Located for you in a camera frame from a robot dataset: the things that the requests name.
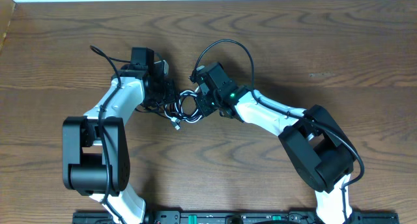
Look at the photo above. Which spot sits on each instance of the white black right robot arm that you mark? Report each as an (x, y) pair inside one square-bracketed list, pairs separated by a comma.
[(319, 151)]

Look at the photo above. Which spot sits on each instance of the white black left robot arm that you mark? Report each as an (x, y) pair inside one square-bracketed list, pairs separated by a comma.
[(96, 161)]

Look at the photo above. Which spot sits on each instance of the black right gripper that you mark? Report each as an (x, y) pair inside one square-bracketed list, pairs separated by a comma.
[(205, 109)]

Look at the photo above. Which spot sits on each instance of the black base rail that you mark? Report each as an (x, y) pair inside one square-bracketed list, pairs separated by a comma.
[(176, 217)]

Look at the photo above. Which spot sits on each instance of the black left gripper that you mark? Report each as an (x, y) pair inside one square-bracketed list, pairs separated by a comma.
[(172, 93)]

